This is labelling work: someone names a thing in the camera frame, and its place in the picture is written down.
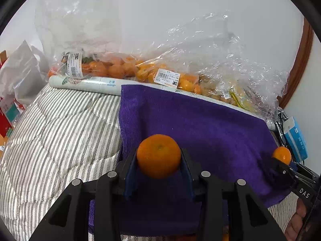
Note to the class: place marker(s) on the purple towel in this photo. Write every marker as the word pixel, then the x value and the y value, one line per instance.
pixel 228 143

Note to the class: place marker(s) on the blue tissue pack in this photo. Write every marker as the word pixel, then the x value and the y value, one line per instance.
pixel 295 139

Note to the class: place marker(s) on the white plastic bag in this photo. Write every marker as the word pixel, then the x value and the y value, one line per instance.
pixel 24 74

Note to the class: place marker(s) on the brown wooden door frame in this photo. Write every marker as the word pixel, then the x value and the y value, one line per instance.
pixel 299 65

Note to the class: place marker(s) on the white rolled paper tube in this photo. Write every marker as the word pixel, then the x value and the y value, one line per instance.
pixel 112 86

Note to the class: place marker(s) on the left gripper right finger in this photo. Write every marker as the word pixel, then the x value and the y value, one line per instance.
pixel 191 171

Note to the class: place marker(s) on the red paper gift bag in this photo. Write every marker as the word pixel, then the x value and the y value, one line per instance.
pixel 11 109

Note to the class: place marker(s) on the clear bag of oranges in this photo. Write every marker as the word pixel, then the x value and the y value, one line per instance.
pixel 201 51

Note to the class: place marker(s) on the clear bag of yellow fruit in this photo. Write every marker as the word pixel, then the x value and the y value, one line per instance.
pixel 251 86

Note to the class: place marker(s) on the large orange with stem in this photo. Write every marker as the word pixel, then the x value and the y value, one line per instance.
pixel 283 154

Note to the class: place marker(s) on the clear bag of mandarins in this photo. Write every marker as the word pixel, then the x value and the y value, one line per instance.
pixel 82 38

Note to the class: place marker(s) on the small orange mandarin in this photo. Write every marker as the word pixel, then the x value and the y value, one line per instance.
pixel 158 156

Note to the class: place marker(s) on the person's right hand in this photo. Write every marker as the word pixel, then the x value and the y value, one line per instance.
pixel 295 224

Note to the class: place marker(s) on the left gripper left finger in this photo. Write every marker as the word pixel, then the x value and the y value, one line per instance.
pixel 128 175

